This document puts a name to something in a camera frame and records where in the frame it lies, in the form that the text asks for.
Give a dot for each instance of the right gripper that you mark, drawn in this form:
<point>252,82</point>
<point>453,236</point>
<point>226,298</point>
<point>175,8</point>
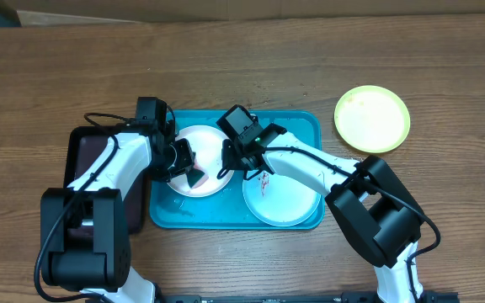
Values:
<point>234,162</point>

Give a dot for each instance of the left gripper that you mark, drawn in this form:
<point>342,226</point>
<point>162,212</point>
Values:
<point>186,160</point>

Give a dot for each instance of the green and pink sponge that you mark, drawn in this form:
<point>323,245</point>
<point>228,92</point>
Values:
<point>196,177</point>

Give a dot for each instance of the white plate with red stain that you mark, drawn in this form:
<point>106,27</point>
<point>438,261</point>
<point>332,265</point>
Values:
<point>206,143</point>

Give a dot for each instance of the yellow-green plate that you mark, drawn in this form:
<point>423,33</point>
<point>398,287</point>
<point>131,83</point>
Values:
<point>372,119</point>

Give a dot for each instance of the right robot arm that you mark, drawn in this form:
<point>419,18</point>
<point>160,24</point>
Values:
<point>379,218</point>

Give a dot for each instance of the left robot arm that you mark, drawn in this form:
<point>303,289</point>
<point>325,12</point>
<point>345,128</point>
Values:
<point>84,244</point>

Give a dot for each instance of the black rectangular water tray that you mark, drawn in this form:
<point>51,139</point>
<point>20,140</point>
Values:
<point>86,143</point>

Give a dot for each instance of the light blue plate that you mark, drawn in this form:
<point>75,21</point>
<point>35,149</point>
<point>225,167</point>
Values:
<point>278,200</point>

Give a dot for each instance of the cardboard box at back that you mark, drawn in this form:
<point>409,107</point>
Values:
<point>229,10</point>

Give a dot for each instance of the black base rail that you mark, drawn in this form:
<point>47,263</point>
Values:
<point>346,297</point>

